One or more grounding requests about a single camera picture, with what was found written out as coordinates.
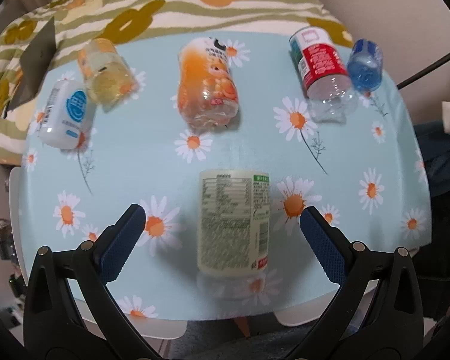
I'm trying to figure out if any orange cartoon label bottle cup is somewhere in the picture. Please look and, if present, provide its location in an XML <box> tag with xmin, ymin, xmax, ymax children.
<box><xmin>177</xmin><ymin>37</ymin><xmax>239</xmax><ymax>130</ymax></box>

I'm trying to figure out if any daisy print light blue cloth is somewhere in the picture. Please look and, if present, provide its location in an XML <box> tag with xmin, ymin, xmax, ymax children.
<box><xmin>18</xmin><ymin>32</ymin><xmax>431</xmax><ymax>321</ymax></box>

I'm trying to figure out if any striped flower pattern blanket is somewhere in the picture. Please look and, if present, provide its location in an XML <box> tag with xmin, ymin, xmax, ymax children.
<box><xmin>0</xmin><ymin>0</ymin><xmax>353</xmax><ymax>166</ymax></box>

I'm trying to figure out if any white bottle cup blue logo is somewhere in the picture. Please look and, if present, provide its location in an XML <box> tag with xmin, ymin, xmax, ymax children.
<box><xmin>38</xmin><ymin>80</ymin><xmax>97</xmax><ymax>151</ymax></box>

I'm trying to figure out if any small blue plastic cup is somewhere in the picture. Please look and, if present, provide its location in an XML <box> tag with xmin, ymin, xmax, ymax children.
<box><xmin>347</xmin><ymin>38</ymin><xmax>383</xmax><ymax>92</ymax></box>

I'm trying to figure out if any clear cup orange yellow label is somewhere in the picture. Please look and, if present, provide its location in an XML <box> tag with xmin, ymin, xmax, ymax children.
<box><xmin>77</xmin><ymin>38</ymin><xmax>137</xmax><ymax>108</ymax></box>

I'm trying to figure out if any clear cup pale green label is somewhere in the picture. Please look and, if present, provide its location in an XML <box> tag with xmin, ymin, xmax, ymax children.
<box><xmin>197</xmin><ymin>169</ymin><xmax>271</xmax><ymax>278</ymax></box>

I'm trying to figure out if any red green label bottle cup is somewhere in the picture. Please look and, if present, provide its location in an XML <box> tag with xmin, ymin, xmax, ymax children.
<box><xmin>289</xmin><ymin>26</ymin><xmax>354</xmax><ymax>124</ymax></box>

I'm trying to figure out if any black cable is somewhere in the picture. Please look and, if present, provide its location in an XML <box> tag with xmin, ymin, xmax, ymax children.
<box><xmin>396</xmin><ymin>42</ymin><xmax>450</xmax><ymax>88</ymax></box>

